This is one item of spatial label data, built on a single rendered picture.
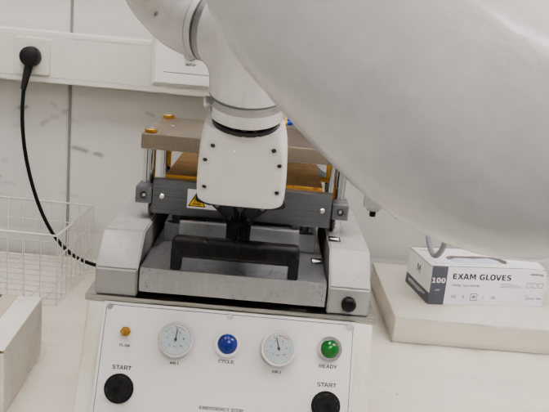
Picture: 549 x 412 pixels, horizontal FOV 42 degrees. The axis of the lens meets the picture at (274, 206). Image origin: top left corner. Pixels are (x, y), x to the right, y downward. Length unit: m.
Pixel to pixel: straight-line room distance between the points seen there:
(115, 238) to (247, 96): 0.26
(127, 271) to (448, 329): 0.62
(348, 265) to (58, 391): 0.44
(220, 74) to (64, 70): 0.76
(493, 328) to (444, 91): 1.12
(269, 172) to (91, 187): 0.80
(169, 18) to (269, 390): 0.43
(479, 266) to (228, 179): 0.67
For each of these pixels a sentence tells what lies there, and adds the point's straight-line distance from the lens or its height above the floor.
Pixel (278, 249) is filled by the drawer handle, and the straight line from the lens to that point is 0.83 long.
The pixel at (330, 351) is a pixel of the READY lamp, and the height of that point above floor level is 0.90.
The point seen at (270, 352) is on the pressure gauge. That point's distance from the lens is 0.85.
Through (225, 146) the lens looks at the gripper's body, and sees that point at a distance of 0.79.
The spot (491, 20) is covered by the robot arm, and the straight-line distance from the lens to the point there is 0.19.
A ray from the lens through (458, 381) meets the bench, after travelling 1.18.
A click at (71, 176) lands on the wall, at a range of 1.55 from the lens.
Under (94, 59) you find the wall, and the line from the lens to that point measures 1.46.
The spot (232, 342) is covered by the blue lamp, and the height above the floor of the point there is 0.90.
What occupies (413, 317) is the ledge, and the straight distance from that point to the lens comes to 1.27.
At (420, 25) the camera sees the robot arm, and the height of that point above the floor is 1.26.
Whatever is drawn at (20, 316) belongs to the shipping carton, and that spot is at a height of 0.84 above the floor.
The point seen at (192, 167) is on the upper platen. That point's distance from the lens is 0.99.
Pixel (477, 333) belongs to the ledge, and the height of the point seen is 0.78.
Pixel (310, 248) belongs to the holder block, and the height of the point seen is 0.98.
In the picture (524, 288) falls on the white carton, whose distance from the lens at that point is 1.41.
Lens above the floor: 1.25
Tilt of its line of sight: 14 degrees down
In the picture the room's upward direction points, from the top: 5 degrees clockwise
